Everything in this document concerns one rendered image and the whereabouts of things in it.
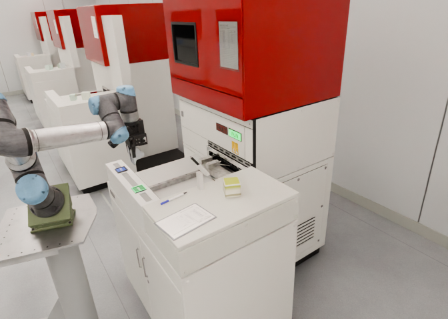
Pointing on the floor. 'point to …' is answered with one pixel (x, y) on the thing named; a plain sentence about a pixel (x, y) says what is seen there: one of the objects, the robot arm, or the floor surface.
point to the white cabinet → (211, 275)
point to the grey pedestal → (71, 286)
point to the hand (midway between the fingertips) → (133, 162)
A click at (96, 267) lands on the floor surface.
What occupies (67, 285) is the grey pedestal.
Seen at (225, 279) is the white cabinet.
